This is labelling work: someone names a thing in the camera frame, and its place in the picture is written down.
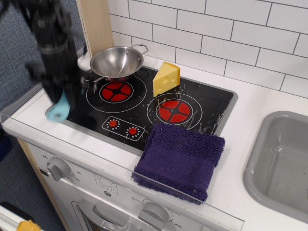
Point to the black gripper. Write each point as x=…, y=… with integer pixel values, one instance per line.
x=60, y=71

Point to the light blue dish brush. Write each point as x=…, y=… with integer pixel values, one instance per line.
x=60, y=110

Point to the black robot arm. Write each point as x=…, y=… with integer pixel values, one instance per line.
x=51, y=25

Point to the black toy stovetop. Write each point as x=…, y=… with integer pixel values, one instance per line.
x=191, y=105

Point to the stainless steel bowl pot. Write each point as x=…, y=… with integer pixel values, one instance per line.
x=116, y=64

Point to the left red stove button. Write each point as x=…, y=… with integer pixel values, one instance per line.
x=112, y=123

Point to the red stove button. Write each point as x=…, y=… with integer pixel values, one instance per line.
x=132, y=131
x=112, y=123

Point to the left grey oven knob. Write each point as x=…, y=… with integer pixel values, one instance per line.
x=58, y=168

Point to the grey oven knob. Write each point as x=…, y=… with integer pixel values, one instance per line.
x=58, y=168
x=154, y=215

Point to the right red stove button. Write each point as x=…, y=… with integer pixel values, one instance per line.
x=132, y=131

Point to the yellow cheese wedge toy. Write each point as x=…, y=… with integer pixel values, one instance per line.
x=167, y=77

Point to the white toy oven front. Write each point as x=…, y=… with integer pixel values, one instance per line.
x=87, y=201

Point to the purple folded towel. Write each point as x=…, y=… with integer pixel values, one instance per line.
x=179, y=162

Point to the yellow black object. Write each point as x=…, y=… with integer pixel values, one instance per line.
x=28, y=225

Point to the right grey oven knob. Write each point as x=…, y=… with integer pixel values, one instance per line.
x=154, y=215

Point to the grey sink basin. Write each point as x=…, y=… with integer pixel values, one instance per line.
x=276, y=174

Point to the light wooden side post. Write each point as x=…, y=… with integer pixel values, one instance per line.
x=96, y=24

